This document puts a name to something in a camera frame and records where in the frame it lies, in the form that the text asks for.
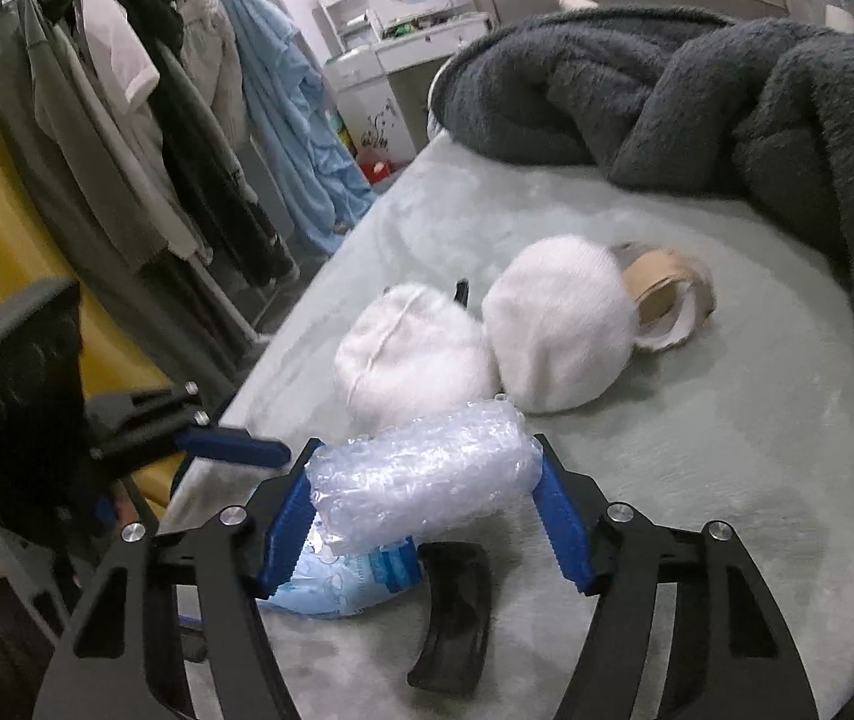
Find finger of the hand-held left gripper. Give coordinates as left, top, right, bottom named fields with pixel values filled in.
left=86, top=382, right=293, bottom=470

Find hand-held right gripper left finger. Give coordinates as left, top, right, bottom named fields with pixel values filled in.
left=29, top=436, right=323, bottom=720

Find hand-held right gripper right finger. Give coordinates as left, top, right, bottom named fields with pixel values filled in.
left=530, top=433, right=822, bottom=720

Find clear bubble wrap roll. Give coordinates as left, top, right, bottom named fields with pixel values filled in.
left=305, top=399, right=542, bottom=554

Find white fluffy earmuffs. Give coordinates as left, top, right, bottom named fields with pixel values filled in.
left=333, top=235, right=636, bottom=436

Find brown cardboard tape core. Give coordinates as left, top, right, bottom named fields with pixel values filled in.
left=611, top=242, right=714, bottom=352

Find blue tissue packet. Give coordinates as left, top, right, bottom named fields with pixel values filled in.
left=258, top=525, right=424, bottom=620

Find black curved plastic piece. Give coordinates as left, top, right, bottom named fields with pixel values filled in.
left=406, top=540, right=493, bottom=692

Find grey-green hanging garment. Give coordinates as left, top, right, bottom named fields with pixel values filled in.
left=0, top=0, right=203, bottom=271

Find black hanging garment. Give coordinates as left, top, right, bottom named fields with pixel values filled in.
left=41, top=0, right=297, bottom=286

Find light blue hanging garment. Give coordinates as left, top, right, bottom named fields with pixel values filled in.
left=198, top=0, right=375, bottom=254

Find white hanging shirt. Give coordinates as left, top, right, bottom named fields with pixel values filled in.
left=74, top=0, right=162, bottom=102

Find beige hanging jacket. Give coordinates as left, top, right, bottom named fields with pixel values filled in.
left=149, top=0, right=248, bottom=158

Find white vanity table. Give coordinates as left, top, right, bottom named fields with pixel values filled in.
left=313, top=0, right=495, bottom=173

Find dark grey fluffy blanket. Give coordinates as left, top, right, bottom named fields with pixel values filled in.
left=433, top=6, right=854, bottom=646

